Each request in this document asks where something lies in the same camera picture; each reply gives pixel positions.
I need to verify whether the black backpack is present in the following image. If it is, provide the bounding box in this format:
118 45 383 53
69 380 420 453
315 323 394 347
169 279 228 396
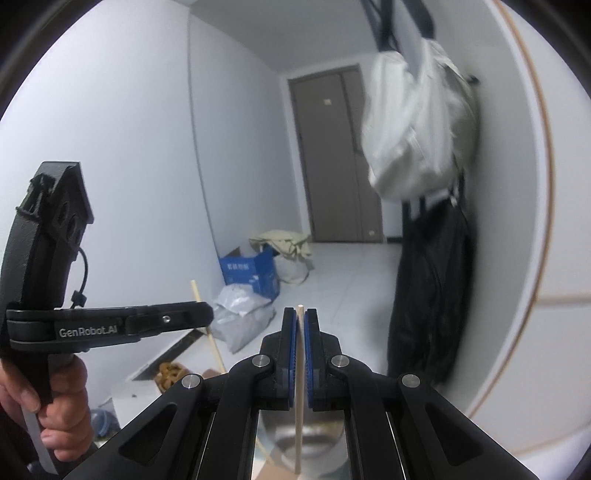
387 185 476 384

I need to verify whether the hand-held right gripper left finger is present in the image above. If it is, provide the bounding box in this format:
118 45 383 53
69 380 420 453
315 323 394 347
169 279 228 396
60 307 296 480

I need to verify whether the grey plastic parcel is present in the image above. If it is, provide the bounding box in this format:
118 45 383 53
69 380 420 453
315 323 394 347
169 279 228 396
210 305 278 355

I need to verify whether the single wooden chopstick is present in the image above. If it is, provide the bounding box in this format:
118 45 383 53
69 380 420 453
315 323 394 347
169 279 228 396
189 280 228 374
294 305 305 476

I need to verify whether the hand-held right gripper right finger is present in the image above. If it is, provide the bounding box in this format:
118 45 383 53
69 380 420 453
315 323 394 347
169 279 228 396
302 308 541 480

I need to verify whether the white sack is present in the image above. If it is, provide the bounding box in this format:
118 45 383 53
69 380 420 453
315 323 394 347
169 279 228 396
274 256 311 284

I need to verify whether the blue cardboard box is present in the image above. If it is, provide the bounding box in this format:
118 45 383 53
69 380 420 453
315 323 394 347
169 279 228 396
218 247 281 298

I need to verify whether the white plastic parcel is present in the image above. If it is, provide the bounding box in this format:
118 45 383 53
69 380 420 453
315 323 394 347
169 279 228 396
213 284 273 317

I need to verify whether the blue basin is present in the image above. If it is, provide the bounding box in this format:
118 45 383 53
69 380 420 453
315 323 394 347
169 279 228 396
90 407 122 439

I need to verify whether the beige cloth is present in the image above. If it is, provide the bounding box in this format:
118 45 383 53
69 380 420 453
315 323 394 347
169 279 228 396
249 229 312 259

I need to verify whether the grey entrance door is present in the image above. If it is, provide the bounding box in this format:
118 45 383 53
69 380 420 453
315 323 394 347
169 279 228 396
287 65 384 244

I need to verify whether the person's left hand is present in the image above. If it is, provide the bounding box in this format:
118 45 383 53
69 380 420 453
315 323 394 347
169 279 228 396
0 356 90 462

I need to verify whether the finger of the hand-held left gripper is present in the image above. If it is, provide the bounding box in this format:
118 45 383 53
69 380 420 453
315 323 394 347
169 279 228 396
127 300 215 337

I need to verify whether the white fabric shoulder bag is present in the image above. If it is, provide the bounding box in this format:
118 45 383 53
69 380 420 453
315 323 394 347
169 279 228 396
360 0 481 200

